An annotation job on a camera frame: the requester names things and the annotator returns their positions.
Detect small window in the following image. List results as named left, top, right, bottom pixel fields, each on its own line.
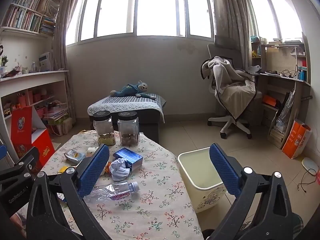
left=246, top=0, right=304, bottom=42

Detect jar with green contents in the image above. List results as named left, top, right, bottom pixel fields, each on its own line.
left=93, top=110, right=116, bottom=146

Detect white desk calendar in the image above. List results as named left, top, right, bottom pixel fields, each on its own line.
left=39, top=52, right=53, bottom=72

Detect person's left hand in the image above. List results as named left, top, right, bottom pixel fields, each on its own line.
left=11, top=211, right=27, bottom=233

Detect rows of books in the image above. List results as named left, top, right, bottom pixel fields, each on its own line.
left=0, top=0, right=62, bottom=34

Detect red and white cardboard box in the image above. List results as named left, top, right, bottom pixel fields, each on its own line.
left=10, top=106, right=55, bottom=167

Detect cream plastic bin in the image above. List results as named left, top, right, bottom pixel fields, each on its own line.
left=177, top=147, right=227, bottom=213

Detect black floor cable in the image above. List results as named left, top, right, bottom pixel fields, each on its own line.
left=297, top=169, right=318, bottom=193

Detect striped grey quilt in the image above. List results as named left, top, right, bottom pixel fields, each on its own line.
left=87, top=94, right=167, bottom=123

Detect orange paper bag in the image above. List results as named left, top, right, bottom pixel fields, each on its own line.
left=282, top=119, right=312, bottom=159

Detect blue monkey plush toy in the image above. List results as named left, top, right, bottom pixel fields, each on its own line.
left=110, top=80, right=158, bottom=98

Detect large window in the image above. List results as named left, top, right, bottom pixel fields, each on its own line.
left=65, top=0, right=215, bottom=46

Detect jar with brown nuts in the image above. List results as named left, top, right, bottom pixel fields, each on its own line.
left=117, top=111, right=139, bottom=145

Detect clear plastic bottle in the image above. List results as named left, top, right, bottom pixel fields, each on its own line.
left=84, top=181, right=140, bottom=204

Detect white paper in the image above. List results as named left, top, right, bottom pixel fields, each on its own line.
left=109, top=158, right=132, bottom=182

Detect white shelf cabinet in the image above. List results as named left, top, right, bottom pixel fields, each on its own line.
left=0, top=70, right=70, bottom=135

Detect white wall bookshelf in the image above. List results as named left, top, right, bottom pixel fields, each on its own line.
left=0, top=0, right=63, bottom=38

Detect silver blue packet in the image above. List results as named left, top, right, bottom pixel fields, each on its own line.
left=64, top=149, right=87, bottom=165

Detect floral tablecloth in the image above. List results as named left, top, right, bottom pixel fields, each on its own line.
left=15, top=130, right=204, bottom=240

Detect dark grey ottoman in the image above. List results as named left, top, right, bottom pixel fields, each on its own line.
left=88, top=95, right=165, bottom=144

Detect blue cardboard box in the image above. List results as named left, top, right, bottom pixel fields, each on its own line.
left=113, top=148, right=143, bottom=172

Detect tangle of desk cables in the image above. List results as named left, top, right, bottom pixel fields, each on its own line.
left=279, top=65, right=299, bottom=78

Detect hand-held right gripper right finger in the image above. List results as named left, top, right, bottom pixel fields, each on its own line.
left=202, top=143, right=293, bottom=240

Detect white bathroom scale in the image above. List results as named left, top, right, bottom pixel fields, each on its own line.
left=301, top=157, right=319, bottom=176

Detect stack of papers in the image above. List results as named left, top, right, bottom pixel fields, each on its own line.
left=44, top=105, right=69, bottom=120

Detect stack of books under desk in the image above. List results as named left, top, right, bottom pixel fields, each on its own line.
left=269, top=125, right=285, bottom=148

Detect wooden desk with hutch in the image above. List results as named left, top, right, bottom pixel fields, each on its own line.
left=250, top=32, right=312, bottom=149

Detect orange box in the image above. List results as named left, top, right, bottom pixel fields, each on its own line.
left=262, top=95, right=278, bottom=108

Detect silver plastic bag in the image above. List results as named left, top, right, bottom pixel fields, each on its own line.
left=275, top=91, right=295, bottom=128

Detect beige blanket with dark trim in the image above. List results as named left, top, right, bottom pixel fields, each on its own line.
left=201, top=56, right=256, bottom=119

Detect grey office chair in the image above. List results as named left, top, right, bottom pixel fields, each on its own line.
left=200, top=35, right=263, bottom=139

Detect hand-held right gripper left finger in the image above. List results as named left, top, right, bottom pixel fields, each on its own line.
left=26, top=144, right=112, bottom=240

